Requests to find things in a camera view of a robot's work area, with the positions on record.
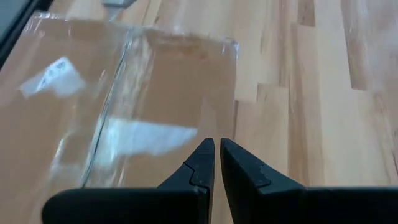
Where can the brown taped cardboard box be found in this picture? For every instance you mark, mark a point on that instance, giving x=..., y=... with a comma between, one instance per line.
x=186, y=93

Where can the black aluminium table frame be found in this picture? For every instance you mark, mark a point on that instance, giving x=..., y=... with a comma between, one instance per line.
x=21, y=31

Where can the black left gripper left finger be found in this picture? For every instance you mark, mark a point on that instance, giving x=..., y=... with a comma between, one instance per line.
x=130, y=205

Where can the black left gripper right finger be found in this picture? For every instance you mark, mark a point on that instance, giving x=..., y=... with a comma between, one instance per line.
x=280, y=205

